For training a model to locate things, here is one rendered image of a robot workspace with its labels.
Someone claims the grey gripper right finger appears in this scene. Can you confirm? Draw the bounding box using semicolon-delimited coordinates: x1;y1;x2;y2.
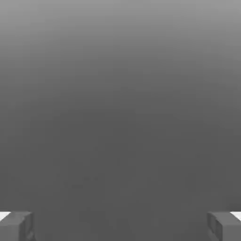
206;211;241;241

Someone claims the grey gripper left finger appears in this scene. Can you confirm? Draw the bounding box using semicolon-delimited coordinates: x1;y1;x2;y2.
0;210;35;241

